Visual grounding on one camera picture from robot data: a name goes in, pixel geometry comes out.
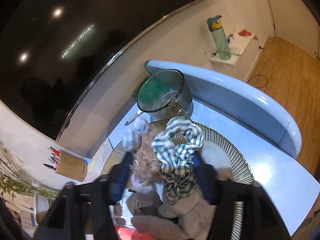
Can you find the red soft object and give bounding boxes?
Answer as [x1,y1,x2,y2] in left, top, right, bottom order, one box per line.
[115,226,149,240]

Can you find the grey blue plush keychain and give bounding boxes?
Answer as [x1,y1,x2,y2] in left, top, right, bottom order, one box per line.
[131,189,216,239]

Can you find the curly beige plush toy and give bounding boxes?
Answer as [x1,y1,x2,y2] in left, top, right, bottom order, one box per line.
[130,126,162,186]

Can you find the checkered scrunchie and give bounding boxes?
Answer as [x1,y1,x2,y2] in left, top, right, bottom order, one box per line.
[151,116,203,205]

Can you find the plaid fabric bow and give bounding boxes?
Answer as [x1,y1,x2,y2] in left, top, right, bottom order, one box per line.
[122,118,149,152]

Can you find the white tissue pack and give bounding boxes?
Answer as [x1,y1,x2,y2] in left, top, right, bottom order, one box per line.
[20,194,51,230]

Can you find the cardboard pen holder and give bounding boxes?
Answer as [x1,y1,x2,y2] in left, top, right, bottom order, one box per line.
[43,147,88,182]

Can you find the glass vase with stems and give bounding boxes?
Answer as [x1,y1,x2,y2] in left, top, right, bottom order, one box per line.
[1,142,59,199]

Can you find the steel pot with glass lid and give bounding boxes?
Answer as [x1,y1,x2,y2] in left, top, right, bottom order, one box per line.
[125,69,194,126]

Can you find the white low shelf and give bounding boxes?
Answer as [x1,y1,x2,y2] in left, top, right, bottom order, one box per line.
[210,30,258,66]

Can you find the green water bottle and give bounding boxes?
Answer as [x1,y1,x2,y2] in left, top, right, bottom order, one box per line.
[206,15,231,60]

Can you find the dark wall television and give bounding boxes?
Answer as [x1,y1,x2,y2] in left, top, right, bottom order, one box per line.
[1,0,197,140]

